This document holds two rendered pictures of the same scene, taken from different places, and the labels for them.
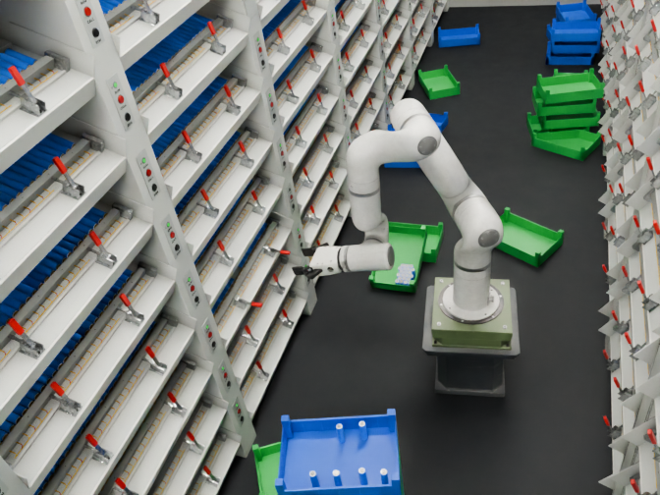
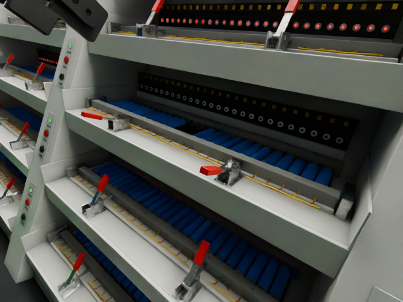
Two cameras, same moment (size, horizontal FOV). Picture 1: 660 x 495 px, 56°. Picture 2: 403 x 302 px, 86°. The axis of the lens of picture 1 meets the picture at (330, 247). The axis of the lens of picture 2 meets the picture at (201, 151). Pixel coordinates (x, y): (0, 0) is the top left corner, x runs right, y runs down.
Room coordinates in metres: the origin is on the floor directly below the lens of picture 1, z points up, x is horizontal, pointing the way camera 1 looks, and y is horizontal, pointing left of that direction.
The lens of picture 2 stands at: (1.75, -0.10, 0.55)
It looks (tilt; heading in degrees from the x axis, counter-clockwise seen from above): 6 degrees down; 96
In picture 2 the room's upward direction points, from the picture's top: 19 degrees clockwise
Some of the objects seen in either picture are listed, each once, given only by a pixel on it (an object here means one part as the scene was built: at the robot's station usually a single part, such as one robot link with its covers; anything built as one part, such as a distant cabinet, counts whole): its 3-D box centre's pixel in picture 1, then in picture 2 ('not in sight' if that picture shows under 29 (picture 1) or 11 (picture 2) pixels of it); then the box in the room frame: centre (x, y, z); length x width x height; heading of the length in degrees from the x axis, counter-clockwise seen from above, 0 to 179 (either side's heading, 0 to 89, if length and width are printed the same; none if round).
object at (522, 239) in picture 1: (522, 236); not in sight; (2.14, -0.87, 0.04); 0.30 x 0.20 x 0.08; 37
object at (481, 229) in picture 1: (477, 237); not in sight; (1.46, -0.45, 0.67); 0.19 x 0.12 x 0.24; 5
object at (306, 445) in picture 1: (339, 454); not in sight; (0.89, 0.07, 0.52); 0.30 x 0.20 x 0.08; 82
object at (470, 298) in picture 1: (471, 281); not in sight; (1.49, -0.45, 0.46); 0.19 x 0.19 x 0.18
